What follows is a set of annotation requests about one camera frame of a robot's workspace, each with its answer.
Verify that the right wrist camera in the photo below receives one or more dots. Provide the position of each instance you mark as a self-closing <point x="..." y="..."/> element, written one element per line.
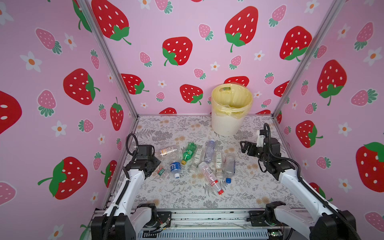
<point x="261" y="137"/>

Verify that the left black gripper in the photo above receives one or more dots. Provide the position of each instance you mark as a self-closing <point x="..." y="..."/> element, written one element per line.
<point x="155" y="160"/>

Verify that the small bottle blue label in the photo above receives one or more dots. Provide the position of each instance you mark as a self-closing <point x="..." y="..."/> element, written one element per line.
<point x="176" y="168"/>

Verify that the clear bottle blue cap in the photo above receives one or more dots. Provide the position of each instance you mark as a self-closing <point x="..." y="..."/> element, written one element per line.
<point x="229" y="167"/>

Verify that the clear bottle red cap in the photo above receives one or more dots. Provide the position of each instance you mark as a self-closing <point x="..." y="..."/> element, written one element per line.
<point x="210" y="177"/>

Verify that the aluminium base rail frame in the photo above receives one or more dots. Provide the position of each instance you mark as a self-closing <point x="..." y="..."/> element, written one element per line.
<point x="214" y="224"/>

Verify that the green bottle yellow cap left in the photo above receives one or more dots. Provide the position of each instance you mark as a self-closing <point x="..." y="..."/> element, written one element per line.
<point x="189" y="152"/>

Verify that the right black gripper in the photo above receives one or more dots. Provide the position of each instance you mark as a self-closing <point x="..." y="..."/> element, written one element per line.
<point x="253" y="145"/>

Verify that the clear bottle orange label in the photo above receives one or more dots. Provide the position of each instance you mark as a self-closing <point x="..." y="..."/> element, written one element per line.
<point x="171" y="152"/>

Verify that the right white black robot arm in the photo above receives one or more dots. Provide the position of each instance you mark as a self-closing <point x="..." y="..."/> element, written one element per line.
<point x="324" y="221"/>

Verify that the clear bottle green white label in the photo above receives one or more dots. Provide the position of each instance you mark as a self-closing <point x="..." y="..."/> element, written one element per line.
<point x="219" y="165"/>

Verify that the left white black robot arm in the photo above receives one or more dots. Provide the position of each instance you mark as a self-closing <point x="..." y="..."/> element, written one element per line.
<point x="118" y="222"/>

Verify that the clear bottle green red label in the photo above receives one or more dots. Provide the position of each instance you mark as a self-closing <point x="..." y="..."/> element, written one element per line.
<point x="163" y="172"/>

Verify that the white bin with yellow liner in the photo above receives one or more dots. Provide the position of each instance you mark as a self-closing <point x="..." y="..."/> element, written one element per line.
<point x="231" y="103"/>

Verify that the clear bluish bottle upright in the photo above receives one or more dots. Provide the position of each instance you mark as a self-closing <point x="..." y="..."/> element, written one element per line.
<point x="210" y="150"/>

